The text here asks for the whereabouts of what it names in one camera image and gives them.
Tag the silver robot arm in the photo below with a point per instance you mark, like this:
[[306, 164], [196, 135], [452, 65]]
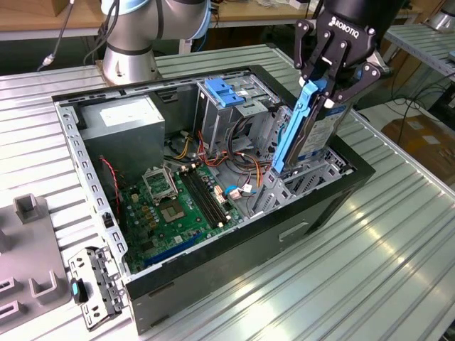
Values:
[[131, 53]]

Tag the metal slat side table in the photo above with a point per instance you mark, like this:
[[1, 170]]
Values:
[[423, 42]]

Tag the hard disk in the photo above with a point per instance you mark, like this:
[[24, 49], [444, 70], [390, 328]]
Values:
[[320, 135]]

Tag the green motherboard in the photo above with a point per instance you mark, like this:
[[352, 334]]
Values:
[[177, 231]]

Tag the grey metal disk bay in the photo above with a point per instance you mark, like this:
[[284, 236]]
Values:
[[281, 199]]

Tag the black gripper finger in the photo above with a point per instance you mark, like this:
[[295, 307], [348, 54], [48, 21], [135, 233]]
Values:
[[299, 49], [366, 72]]

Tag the grey parts rack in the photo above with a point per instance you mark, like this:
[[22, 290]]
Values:
[[32, 248]]

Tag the metal slot bracket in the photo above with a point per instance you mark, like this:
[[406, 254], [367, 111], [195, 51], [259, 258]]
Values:
[[96, 277]]

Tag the blue plastic bay bracket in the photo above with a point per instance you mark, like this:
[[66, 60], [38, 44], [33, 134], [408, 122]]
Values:
[[222, 94]]

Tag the large cardboard box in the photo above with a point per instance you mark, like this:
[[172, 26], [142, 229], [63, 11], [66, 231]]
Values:
[[423, 142]]

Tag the grey power supply box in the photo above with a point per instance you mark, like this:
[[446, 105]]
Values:
[[121, 142]]

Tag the grey metal drive cage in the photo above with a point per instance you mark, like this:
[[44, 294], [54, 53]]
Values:
[[217, 120]]

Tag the white motherboard power connector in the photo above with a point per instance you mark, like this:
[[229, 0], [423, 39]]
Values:
[[220, 195]]

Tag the black RAM slot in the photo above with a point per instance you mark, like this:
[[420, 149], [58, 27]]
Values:
[[212, 197], [197, 197], [207, 197], [202, 197]]

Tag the blue expansion slot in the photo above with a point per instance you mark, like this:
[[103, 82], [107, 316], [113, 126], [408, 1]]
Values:
[[170, 254]]

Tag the black open PC case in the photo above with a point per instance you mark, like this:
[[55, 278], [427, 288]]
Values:
[[249, 255]]

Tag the small black case switch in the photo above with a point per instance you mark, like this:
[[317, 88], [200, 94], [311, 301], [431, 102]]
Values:
[[107, 220]]

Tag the black latch with blue tab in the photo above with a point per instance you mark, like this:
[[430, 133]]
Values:
[[79, 291]]

